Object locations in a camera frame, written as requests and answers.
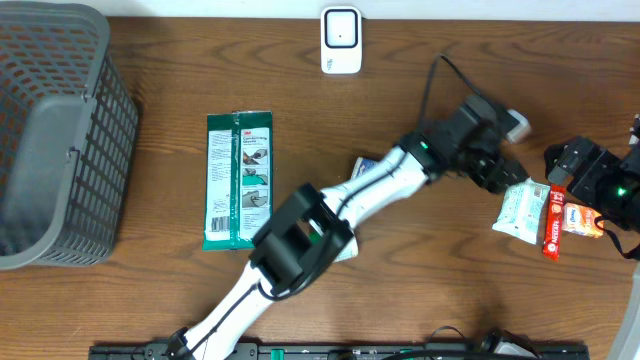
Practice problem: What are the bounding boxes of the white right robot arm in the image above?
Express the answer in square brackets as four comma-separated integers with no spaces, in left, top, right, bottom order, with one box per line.
[544,135,639,359]

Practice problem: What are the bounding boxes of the light green wipes pack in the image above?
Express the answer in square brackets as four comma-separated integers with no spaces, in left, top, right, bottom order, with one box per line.
[492,178,550,245]

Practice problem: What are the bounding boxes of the grey plastic mesh basket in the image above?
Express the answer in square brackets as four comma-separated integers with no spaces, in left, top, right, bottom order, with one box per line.
[1,1,139,270]

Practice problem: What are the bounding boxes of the white blue round tub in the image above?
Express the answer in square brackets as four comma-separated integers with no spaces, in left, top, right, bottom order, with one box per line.
[351,157,377,179]

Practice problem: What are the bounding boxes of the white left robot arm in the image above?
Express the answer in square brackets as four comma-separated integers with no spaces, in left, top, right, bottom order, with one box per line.
[167,129,528,359]

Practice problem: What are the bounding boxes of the green wipes large package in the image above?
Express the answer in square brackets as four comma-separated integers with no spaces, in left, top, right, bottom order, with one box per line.
[202,111,273,251]

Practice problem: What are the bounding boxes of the green lid jar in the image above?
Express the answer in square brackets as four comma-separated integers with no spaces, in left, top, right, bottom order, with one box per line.
[309,223,359,263]

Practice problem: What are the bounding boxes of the white barcode scanner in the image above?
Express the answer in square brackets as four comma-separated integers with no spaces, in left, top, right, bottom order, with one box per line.
[320,5,363,75]

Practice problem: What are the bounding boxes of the orange small snack packet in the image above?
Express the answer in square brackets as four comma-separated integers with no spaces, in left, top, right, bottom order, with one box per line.
[562,203,604,238]

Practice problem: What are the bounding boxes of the red snack stick packet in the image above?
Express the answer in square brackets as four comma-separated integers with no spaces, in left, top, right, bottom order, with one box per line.
[543,184,566,261]

